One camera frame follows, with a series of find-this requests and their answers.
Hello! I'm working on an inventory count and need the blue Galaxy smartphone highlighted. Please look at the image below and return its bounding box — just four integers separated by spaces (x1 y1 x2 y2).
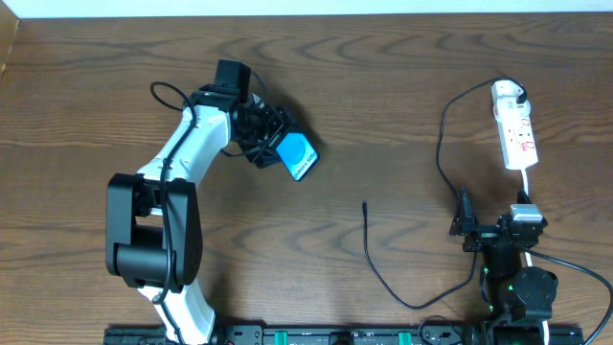
276 132 319 182

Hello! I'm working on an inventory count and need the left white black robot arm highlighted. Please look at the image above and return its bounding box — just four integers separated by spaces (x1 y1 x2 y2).
105 59 299 344

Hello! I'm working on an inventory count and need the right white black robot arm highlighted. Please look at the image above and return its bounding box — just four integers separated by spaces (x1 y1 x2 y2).
449 188 558 344

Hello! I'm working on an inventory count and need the white charger plug adapter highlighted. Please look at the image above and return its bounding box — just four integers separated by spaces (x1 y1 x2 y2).
491 79 528 107

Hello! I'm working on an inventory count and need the white power strip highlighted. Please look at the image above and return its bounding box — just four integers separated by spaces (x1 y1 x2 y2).
492 100 538 171

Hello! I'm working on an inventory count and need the black charger cable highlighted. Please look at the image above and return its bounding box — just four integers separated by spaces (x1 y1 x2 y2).
361 76 529 311

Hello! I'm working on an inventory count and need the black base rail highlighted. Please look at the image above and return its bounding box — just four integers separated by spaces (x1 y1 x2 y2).
102 325 583 345

